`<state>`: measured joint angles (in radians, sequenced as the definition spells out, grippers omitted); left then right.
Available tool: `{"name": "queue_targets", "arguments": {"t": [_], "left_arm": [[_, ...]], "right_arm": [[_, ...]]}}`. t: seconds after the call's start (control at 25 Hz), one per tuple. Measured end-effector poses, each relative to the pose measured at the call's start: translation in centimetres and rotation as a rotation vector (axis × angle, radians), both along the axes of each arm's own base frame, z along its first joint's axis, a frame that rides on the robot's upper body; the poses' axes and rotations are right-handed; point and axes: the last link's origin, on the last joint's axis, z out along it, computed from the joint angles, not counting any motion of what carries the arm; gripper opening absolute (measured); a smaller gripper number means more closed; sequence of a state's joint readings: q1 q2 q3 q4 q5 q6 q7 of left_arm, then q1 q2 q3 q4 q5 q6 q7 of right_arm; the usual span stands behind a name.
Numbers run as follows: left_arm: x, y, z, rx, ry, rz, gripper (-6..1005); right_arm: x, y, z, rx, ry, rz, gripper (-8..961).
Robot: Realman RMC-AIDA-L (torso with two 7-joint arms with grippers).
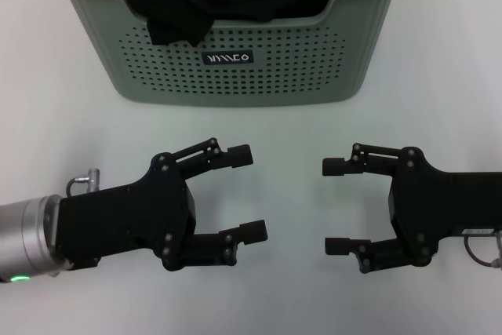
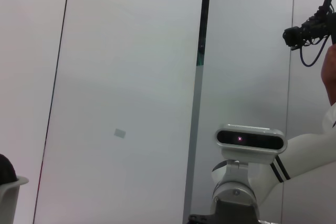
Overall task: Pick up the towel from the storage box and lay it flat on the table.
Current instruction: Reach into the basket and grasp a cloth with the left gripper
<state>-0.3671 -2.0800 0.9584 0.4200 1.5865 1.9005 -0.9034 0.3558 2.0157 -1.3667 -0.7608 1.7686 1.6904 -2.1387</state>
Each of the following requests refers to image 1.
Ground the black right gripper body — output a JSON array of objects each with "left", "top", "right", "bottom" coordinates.
[{"left": 385, "top": 147, "right": 502, "bottom": 268}]

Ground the left gripper cable with connector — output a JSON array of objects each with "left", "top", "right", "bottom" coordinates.
[{"left": 65, "top": 167, "right": 101, "bottom": 197}]

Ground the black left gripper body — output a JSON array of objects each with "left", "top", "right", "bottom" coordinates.
[{"left": 53, "top": 152, "right": 198, "bottom": 270}]

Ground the black cloth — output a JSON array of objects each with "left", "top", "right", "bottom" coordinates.
[{"left": 113, "top": 0, "right": 327, "bottom": 48}]

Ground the gripper cable with connector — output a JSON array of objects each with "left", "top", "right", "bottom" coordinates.
[
  {"left": 65, "top": 167, "right": 101, "bottom": 197},
  {"left": 464, "top": 231, "right": 502, "bottom": 270}
]

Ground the grey-green perforated storage box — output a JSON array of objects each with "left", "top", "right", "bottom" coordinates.
[{"left": 49, "top": 0, "right": 411, "bottom": 109}]

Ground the right gripper cable with connector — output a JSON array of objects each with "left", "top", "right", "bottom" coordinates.
[{"left": 464, "top": 231, "right": 502, "bottom": 270}]

